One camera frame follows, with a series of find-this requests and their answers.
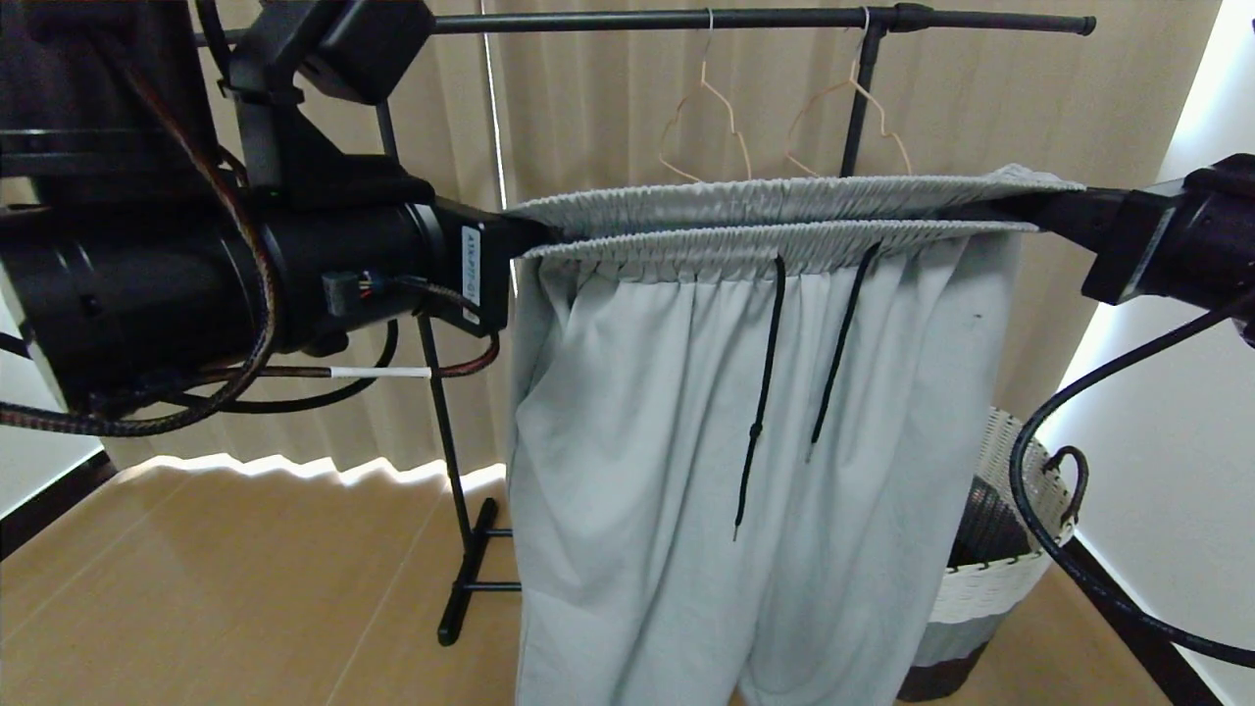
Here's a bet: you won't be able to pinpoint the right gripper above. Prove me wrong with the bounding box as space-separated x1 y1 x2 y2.
1080 154 1255 316

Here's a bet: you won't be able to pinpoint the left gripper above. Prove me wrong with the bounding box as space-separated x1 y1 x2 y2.
0 198 512 413

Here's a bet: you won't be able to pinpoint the pale grey shorts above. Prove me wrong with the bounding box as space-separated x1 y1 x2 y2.
504 164 1088 706

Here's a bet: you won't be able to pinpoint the white laundry basket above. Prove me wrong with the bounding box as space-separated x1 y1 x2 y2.
896 406 1092 703

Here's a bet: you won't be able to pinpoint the black clothes rack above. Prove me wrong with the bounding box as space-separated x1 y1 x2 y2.
191 3 1097 648

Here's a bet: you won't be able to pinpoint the beige curtain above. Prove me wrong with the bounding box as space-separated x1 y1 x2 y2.
98 0 1223 481

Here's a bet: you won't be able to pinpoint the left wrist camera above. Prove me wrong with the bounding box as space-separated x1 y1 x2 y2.
220 0 438 210

